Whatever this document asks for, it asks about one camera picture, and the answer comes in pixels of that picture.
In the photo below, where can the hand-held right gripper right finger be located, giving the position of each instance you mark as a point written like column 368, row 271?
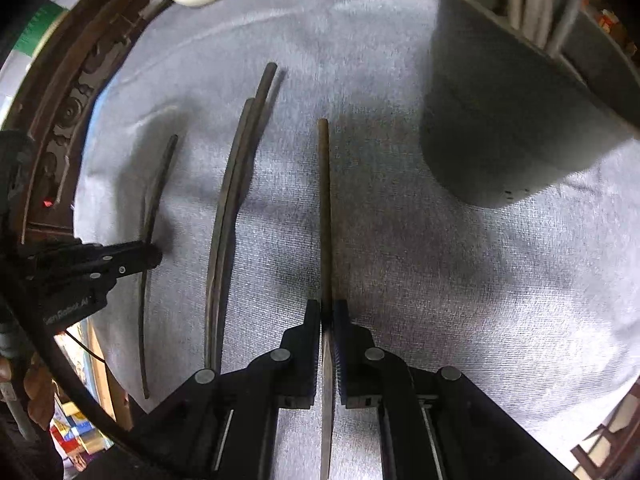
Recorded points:
column 341, row 350

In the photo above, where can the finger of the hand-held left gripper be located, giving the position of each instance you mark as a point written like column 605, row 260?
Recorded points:
column 120, row 272
column 130, row 252

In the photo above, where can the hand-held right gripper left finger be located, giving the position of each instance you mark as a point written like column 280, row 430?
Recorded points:
column 312, row 350

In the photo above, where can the long dark wooden chopstick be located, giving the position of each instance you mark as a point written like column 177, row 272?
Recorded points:
column 239, row 130
column 324, row 210
column 267, row 80

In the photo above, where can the grey metal chopstick holder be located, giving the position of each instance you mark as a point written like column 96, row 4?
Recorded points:
column 490, row 125

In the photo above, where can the person's left hand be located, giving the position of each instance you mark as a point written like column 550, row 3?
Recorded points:
column 40, row 390

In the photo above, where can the grey tablecloth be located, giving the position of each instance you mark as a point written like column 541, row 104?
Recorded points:
column 400, row 260

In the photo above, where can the green thermos jug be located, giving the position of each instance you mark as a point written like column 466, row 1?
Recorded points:
column 42, row 30

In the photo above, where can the dark wooden dining chair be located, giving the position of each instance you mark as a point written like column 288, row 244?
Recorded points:
column 585, row 455

